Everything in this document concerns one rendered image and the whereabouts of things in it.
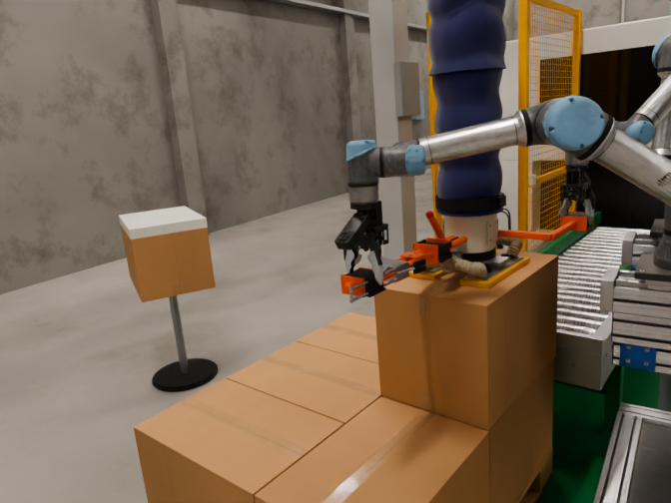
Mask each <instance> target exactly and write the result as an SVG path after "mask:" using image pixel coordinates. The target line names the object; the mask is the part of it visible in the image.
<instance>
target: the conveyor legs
mask: <svg viewBox="0 0 671 503"><path fill-rule="evenodd" d="M623 379H624V366H621V365H617V364H616V365H615V367H614V368H613V370H612V372H611V373H610V375H609V377H608V378H607V380H606V386H605V385H603V386H602V389H601V390H600V391H599V390H595V389H591V388H587V387H583V386H578V385H574V384H570V383H566V382H562V381H557V380H553V382H556V383H560V384H564V385H568V386H573V387H577V388H581V389H585V390H589V391H593V392H597V393H602V394H605V407H604V428H603V432H604V433H607V434H612V430H613V426H614V423H615V419H616V415H617V411H618V407H619V404H620V402H622V397H623Z"/></svg>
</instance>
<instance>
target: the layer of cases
mask: <svg viewBox="0 0 671 503"><path fill-rule="evenodd" d="M553 376H554V358H553V359H552V360H551V361H550V362H549V363H548V365H547V366H546V367H545V368H544V369H543V370H542V371H541V372H540V373H539V375H538V376H537V377H536V378H535V379H534V380H533V381H532V382H531V383H530V385H529V386H528V387H527V388H526V389H525V390H524V391H523V392H522V393H521V394H520V396H519V397H518V398H517V399H516V400H515V401H514V402H513V403H512V404H511V406H510V407H509V408H508V409H507V410H506V411H505V412H504V413H503V414H502V416H501V417H500V418H499V419H498V420H497V421H496V422H495V423H494V424H493V425H492V427H491V428H490V429H489V430H485V429H482V428H479V427H476V426H473V425H470V424H467V423H464V422H461V421H458V420H455V419H452V418H449V417H446V416H443V415H440V414H437V413H434V412H431V411H428V410H425V409H422V408H419V407H416V406H413V405H410V404H407V403H404V402H401V401H398V400H395V399H392V398H389V397H386V396H383V395H380V384H379V369H378V354H377V339H376V323H375V317H371V316H366V315H361V314H356V313H352V312H350V313H348V314H346V315H344V316H342V317H340V318H338V319H336V320H334V321H333V322H331V323H329V324H327V325H325V326H323V327H321V328H319V329H317V330H316V331H314V332H312V333H310V334H308V335H306V336H304V337H302V338H300V339H299V340H297V341H295V342H293V343H291V344H289V345H287V346H285V347H283V348H282V349H280V350H278V351H276V352H274V353H272V354H270V355H268V356H266V357H264V358H263V359H261V360H259V361H257V362H255V363H253V364H251V365H249V366H247V367H246V368H244V369H242V370H240V371H238V372H236V373H234V374H232V375H230V376H229V377H227V379H223V380H221V381H219V382H217V383H215V384H213V385H212V386H210V387H208V388H206V389H204V390H202V391H200V392H198V393H196V394H195V395H193V396H191V397H189V398H187V399H185V400H183V401H181V402H179V403H177V404H176V405H174V406H172V407H170V408H168V409H166V410H164V411H162V412H160V413H159V414H157V415H155V416H153V417H151V418H149V419H147V420H145V421H143V422H142V423H140V424H138V425H136V426H134V432H135V438H136V443H137V448H138V453H139V458H140V463H141V469H142V474H143V479H144V484H145V489H146V494H147V499H148V503H515V502H516V501H517V499H518V498H519V496H520V495H521V493H522V491H523V490H524V488H525V487H526V485H527V484H528V482H529V481H530V479H531V477H532V476H533V474H534V473H535V471H536V470H537V468H538V467H539V465H540V464H541V462H542V460H543V459H544V457H545V456H546V454H547V453H548V451H549V450H550V448H551V447H552V422H553Z"/></svg>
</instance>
